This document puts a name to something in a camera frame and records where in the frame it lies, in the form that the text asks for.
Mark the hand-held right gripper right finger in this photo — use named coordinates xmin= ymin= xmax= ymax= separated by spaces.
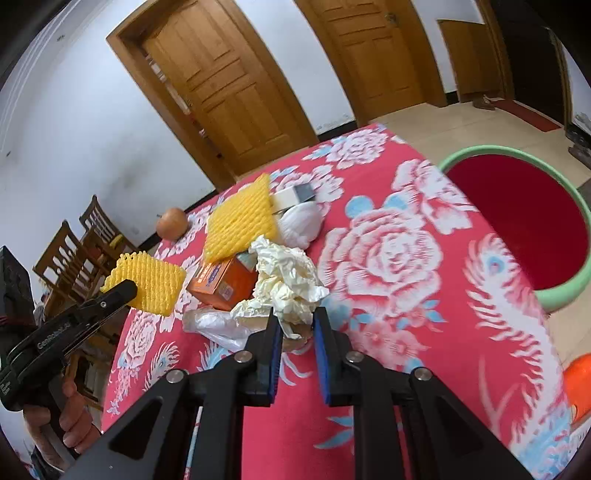
xmin=311 ymin=305 xmax=532 ymax=480

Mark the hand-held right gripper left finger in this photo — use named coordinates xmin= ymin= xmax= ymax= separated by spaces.
xmin=60 ymin=309 xmax=284 ymax=480

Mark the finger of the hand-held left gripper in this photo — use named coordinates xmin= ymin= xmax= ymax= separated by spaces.
xmin=67 ymin=279 xmax=138 ymax=334

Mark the small yellow foam fruit net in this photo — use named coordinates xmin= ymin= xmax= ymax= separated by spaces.
xmin=100 ymin=251 xmax=186 ymax=317

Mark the cream paper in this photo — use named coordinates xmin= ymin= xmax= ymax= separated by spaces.
xmin=230 ymin=235 xmax=329 ymax=340

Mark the green rimmed red bin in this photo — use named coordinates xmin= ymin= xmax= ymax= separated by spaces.
xmin=436 ymin=145 xmax=591 ymax=312

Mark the person's left forearm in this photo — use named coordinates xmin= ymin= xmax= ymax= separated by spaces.
xmin=22 ymin=405 xmax=70 ymax=472

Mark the person's left hand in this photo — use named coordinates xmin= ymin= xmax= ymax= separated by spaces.
xmin=58 ymin=380 xmax=101 ymax=456

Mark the clear plastic bag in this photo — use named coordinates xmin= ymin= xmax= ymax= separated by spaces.
xmin=182 ymin=307 xmax=264 ymax=352

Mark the red floral tablecloth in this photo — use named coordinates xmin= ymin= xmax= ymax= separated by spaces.
xmin=100 ymin=122 xmax=580 ymax=480

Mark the wooden chair yellow cushion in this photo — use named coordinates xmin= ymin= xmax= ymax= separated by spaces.
xmin=78 ymin=195 xmax=139 ymax=259

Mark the red apple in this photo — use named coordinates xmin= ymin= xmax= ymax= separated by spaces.
xmin=156 ymin=208 xmax=189 ymax=241

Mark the orange cardboard box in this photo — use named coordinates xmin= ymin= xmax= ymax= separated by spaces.
xmin=186 ymin=253 xmax=258 ymax=311

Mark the white plastic bag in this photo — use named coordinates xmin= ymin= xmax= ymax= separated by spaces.
xmin=277 ymin=202 xmax=326 ymax=250

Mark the large yellow foam fruit net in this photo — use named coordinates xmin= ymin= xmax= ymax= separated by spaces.
xmin=203 ymin=173 xmax=279 ymax=264

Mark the white and grey box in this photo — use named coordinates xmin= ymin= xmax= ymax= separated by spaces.
xmin=270 ymin=184 xmax=317 ymax=215

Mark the wooden door ajar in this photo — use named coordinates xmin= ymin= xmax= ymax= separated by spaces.
xmin=107 ymin=0 xmax=319 ymax=190

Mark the orange plastic object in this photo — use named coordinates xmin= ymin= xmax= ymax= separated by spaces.
xmin=561 ymin=354 xmax=591 ymax=425

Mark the closed wooden door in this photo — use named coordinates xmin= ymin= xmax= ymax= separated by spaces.
xmin=295 ymin=0 xmax=446 ymax=127

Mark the red doormat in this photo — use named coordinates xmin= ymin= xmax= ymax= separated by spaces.
xmin=494 ymin=99 xmax=561 ymax=132

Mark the low wooden wall panel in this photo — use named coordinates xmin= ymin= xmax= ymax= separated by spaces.
xmin=436 ymin=18 xmax=502 ymax=104

